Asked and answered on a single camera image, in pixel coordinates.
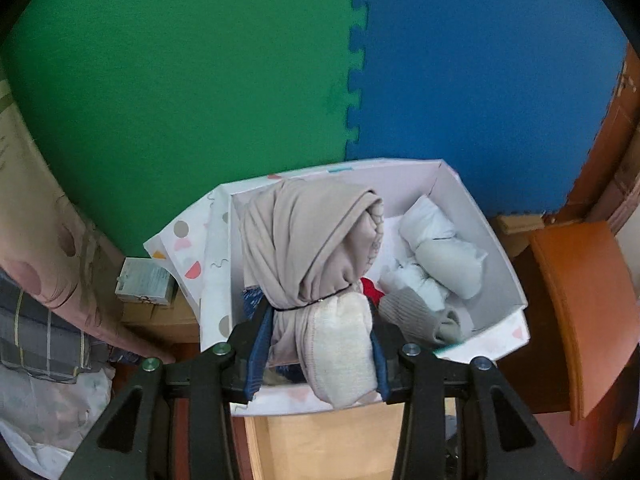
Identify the white shoebox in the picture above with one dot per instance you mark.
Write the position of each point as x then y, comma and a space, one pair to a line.
470, 210

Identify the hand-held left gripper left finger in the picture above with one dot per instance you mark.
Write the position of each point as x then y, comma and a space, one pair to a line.
260, 355

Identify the red garment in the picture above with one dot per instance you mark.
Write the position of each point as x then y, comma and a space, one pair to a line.
372, 289

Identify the brown wooden door frame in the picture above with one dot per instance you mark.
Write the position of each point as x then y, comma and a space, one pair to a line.
620, 135

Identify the blue foam wall mat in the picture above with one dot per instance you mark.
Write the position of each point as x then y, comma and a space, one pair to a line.
475, 85

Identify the grey plaid blanket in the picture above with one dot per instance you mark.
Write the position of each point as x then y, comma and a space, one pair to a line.
35, 335

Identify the brown cardboard box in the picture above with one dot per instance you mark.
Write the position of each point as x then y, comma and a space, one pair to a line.
165, 322

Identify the white rolled underwear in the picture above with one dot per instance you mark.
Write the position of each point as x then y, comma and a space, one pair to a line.
425, 225

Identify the small green white carton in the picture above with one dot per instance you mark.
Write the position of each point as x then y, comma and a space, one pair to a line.
142, 280

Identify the white plastic bag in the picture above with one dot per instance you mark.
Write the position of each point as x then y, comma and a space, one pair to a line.
45, 410

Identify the orange wooden chair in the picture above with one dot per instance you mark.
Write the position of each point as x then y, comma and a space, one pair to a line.
580, 310

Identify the beige underwear bundle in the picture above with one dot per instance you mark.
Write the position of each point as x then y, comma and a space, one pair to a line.
295, 240

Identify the floral pillow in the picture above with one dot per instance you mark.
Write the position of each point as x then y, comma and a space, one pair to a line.
45, 240

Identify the white crumpled underwear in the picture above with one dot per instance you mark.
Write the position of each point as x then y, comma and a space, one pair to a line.
415, 280

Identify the white patterned cover sheet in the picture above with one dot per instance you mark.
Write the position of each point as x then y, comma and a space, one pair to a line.
185, 255

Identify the dark blue patterned garment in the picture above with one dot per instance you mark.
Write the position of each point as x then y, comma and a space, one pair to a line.
251, 302

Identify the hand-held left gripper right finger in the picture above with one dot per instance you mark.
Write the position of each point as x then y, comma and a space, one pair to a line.
380, 365

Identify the green foam wall mat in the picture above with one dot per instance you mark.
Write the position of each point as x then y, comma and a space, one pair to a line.
175, 85

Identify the grey ribbed sock bundle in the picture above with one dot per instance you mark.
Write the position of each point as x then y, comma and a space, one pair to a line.
410, 315

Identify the white socks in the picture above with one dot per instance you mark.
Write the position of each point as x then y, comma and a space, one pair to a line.
452, 267

